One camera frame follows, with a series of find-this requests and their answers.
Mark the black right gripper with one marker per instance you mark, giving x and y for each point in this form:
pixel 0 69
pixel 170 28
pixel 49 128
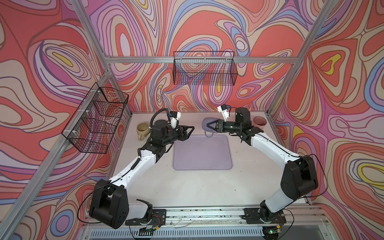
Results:
pixel 216 128

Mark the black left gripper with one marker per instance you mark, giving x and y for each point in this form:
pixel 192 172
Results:
pixel 179 132

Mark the purple mug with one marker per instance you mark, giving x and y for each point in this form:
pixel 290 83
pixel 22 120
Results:
pixel 208 125

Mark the beige speckled mug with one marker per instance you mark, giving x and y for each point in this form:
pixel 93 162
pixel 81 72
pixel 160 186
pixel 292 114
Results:
pixel 143 130

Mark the pink patterned mug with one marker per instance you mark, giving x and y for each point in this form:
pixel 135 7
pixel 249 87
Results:
pixel 260 122

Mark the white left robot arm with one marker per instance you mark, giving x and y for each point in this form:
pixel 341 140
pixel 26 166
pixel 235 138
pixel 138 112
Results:
pixel 110 203

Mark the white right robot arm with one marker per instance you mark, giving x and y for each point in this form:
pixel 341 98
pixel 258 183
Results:
pixel 299 176

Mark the lavender plastic tray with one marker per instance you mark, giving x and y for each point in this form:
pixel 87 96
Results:
pixel 200 153

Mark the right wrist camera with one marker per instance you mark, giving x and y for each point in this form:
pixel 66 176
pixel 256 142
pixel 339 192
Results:
pixel 225 111

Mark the black wire basket back wall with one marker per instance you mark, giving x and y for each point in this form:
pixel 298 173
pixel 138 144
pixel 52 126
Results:
pixel 204 68

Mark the black wire basket wall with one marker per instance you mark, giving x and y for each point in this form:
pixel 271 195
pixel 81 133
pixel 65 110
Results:
pixel 100 113
pixel 204 68

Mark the black wire basket left wall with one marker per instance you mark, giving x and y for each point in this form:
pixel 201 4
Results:
pixel 100 113

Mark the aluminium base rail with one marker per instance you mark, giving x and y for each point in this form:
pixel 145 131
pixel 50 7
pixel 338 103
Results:
pixel 233 216

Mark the aluminium corner frame post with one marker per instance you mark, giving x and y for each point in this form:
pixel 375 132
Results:
pixel 289 77

